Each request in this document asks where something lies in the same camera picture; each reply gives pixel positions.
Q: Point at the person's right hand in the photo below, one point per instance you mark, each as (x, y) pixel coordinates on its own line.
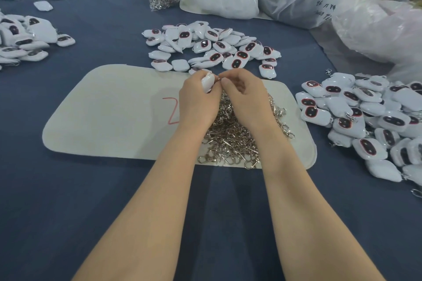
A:
(250, 103)

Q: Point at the person's left hand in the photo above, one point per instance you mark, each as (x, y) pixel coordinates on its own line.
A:
(198, 106)

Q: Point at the white fob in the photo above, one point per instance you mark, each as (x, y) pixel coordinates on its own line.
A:
(208, 80)

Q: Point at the person's right forearm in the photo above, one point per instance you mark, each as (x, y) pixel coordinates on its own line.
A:
(316, 215)

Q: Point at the person's left forearm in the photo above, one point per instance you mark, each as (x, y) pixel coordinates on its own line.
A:
(148, 215)

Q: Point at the thin red thread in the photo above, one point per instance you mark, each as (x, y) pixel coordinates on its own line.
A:
(173, 110)

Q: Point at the cream felt work mat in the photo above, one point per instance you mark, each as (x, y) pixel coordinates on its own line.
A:
(99, 114)

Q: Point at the crumpled clear plastic bag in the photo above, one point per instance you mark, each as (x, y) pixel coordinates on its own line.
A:
(386, 28)

